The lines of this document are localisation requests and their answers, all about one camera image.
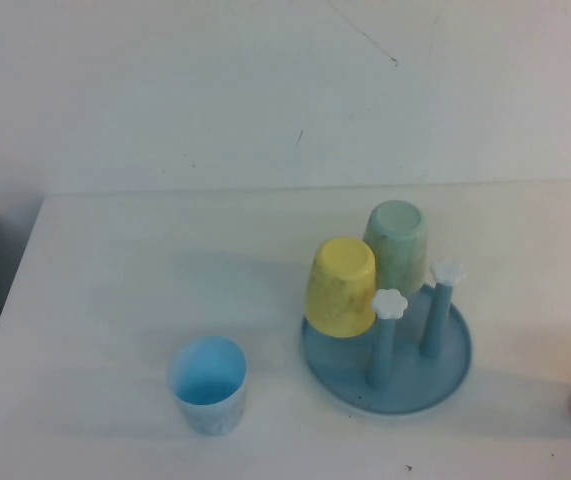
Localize yellow plastic cup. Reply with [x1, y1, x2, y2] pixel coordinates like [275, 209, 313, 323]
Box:
[303, 236, 377, 339]

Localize green plastic cup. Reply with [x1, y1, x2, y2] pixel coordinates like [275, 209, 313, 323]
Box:
[362, 199, 427, 297]

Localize blue plastic cup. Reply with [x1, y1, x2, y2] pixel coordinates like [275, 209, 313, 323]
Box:
[166, 335, 249, 439]

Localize blue cup stand white caps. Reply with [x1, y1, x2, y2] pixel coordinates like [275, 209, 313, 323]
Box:
[298, 259, 473, 415]

